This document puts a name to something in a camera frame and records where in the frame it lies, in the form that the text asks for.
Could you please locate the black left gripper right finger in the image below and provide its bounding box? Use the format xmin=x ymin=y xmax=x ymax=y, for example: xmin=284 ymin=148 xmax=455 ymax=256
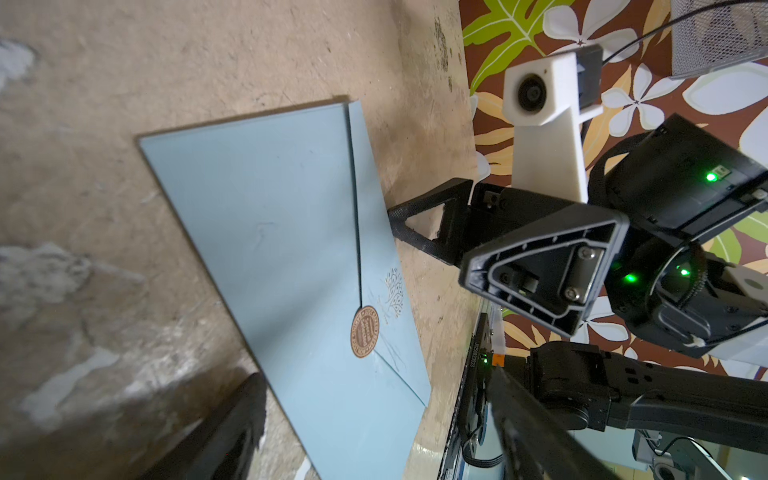
xmin=487 ymin=367 xmax=616 ymax=480

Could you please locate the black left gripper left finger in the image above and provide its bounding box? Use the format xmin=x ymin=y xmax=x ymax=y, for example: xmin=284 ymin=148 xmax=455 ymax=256
xmin=141 ymin=372 xmax=267 ymax=479

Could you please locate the light blue envelope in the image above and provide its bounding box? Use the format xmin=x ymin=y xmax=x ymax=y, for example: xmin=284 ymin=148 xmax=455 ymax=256
xmin=139 ymin=102 xmax=431 ymax=479

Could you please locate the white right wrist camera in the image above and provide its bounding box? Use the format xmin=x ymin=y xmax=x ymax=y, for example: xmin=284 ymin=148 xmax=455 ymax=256
xmin=502 ymin=45 xmax=603 ymax=203

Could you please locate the white mesh basket right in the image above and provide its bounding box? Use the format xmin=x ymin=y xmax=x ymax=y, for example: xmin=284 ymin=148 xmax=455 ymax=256
xmin=671 ymin=1 xmax=767 ymax=79

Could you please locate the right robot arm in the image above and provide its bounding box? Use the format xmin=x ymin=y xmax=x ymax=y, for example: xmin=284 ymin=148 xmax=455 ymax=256
xmin=388 ymin=115 xmax=767 ymax=479

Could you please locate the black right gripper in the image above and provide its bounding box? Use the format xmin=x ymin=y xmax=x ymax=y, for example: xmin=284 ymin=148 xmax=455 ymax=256
xmin=387 ymin=178 xmax=629 ymax=338

